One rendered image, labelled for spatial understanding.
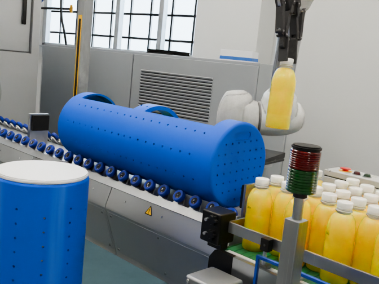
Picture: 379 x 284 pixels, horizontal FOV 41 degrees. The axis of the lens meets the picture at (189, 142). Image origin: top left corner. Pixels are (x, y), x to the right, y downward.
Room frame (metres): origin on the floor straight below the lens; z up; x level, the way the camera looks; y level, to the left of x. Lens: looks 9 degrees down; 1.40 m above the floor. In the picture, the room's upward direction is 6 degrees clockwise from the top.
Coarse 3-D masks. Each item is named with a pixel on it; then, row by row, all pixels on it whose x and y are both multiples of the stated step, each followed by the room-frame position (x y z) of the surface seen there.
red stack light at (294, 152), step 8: (296, 152) 1.03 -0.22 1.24; (304, 152) 1.02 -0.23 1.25; (312, 152) 1.02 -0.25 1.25; (320, 152) 1.03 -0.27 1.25; (296, 160) 1.02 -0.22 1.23; (304, 160) 1.02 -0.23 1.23; (312, 160) 1.02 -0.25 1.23; (320, 160) 1.03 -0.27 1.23; (296, 168) 1.02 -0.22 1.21; (304, 168) 1.02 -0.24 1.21; (312, 168) 1.02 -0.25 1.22
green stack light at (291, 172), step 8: (288, 168) 1.05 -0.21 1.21; (288, 176) 1.04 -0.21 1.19; (296, 176) 1.02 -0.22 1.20; (304, 176) 1.01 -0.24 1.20; (312, 176) 1.02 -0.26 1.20; (288, 184) 1.03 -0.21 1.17; (296, 184) 1.02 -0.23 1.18; (304, 184) 1.01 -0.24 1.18; (312, 184) 1.02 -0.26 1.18; (296, 192) 1.02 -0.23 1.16; (304, 192) 1.01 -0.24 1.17; (312, 192) 1.02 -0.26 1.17
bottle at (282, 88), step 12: (276, 72) 1.48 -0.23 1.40; (288, 72) 1.47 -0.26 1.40; (276, 84) 1.47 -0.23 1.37; (288, 84) 1.46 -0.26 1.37; (276, 96) 1.46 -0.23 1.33; (288, 96) 1.46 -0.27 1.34; (276, 108) 1.46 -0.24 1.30; (288, 108) 1.46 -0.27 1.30; (276, 120) 1.45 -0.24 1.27; (288, 120) 1.46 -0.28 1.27
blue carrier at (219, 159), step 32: (96, 96) 2.24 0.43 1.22; (64, 128) 2.07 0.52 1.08; (96, 128) 1.92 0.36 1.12; (128, 128) 1.81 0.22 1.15; (160, 128) 1.71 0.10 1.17; (192, 128) 1.63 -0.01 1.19; (224, 128) 1.57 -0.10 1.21; (256, 128) 1.66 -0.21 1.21; (96, 160) 2.00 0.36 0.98; (128, 160) 1.80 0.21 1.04; (160, 160) 1.67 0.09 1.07; (192, 160) 1.57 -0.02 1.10; (224, 160) 1.56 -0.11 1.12; (256, 160) 1.68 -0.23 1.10; (192, 192) 1.62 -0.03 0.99; (224, 192) 1.57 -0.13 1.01
